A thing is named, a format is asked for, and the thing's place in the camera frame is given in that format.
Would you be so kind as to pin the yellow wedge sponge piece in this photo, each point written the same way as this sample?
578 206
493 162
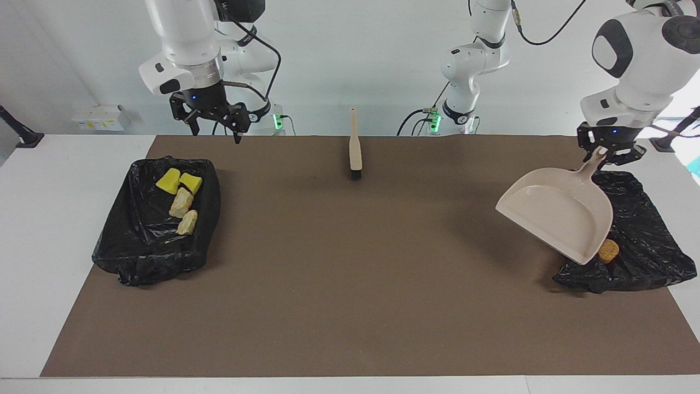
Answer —
168 181

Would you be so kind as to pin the white wall socket boxes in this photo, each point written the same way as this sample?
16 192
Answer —
98 117

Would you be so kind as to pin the green lit base connector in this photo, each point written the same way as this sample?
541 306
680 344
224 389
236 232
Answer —
278 119
435 120

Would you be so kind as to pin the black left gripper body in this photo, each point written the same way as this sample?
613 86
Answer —
612 135

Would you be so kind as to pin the black trash bag bin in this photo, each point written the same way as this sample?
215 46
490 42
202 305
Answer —
136 235
651 241

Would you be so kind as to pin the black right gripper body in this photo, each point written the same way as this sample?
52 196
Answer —
205 101

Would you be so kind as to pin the beige hand brush black bristles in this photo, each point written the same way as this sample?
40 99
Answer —
356 156

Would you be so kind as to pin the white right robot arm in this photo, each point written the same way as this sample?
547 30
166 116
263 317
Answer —
180 33

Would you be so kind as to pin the black camera stand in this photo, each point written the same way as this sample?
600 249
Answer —
24 137
670 141

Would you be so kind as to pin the yellow rectangular sponge piece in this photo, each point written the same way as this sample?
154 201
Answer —
191 183

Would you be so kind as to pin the brown cork-like chunk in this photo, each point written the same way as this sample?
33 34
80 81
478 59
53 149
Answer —
608 251

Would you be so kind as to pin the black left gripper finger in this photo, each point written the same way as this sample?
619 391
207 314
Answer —
628 154
587 142

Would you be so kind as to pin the teal object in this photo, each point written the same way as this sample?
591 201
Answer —
695 167

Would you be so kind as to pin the beige plastic dustpan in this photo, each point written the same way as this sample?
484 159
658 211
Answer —
558 213

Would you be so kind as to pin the beige foam chunk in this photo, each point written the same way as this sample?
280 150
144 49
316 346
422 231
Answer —
181 202
187 222

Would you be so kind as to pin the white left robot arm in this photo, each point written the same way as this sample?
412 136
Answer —
640 49

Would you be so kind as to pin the brown table mat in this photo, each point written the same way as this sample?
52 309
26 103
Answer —
350 339

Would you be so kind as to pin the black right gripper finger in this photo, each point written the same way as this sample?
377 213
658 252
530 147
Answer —
239 117
183 112

